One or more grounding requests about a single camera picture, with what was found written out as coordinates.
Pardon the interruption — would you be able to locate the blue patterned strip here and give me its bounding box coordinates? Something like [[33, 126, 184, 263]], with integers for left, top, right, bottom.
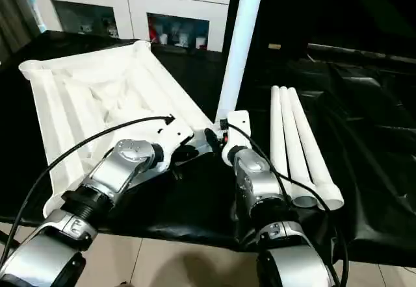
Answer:
[[27, 0, 45, 33]]

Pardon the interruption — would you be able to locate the black mat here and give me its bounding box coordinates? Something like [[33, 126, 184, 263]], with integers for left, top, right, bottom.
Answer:
[[0, 29, 416, 268]]

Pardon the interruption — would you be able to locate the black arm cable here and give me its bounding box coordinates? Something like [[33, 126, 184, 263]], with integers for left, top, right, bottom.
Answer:
[[219, 118, 350, 287], [0, 114, 177, 262]]

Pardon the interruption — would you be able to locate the dark metal rod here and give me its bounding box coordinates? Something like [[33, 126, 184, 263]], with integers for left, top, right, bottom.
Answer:
[[307, 42, 416, 61]]

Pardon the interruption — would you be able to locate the white plastic table leg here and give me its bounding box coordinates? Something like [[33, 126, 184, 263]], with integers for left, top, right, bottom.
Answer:
[[269, 84, 293, 200], [214, 0, 267, 132], [278, 86, 321, 210], [287, 87, 345, 210]]

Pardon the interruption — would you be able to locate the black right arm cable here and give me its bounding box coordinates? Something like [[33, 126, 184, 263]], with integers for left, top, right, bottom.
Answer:
[[219, 118, 350, 287]]

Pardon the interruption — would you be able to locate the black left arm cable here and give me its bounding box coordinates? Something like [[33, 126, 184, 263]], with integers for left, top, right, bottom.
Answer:
[[0, 114, 177, 262]]

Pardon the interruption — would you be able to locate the black backdrop cloth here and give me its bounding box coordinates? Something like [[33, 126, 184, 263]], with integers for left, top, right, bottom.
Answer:
[[256, 0, 416, 46]]

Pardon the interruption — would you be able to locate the grey white ornament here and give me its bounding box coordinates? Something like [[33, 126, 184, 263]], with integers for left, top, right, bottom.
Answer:
[[103, 16, 118, 37]]

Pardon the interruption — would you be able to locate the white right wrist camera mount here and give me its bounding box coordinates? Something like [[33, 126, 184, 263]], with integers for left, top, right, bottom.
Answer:
[[220, 110, 253, 168]]

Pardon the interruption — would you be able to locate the grey curtain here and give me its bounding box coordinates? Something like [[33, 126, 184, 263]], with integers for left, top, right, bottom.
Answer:
[[0, 0, 42, 54]]

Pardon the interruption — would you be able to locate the white plastic table top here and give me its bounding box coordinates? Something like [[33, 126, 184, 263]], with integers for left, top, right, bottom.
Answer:
[[18, 40, 222, 218]]

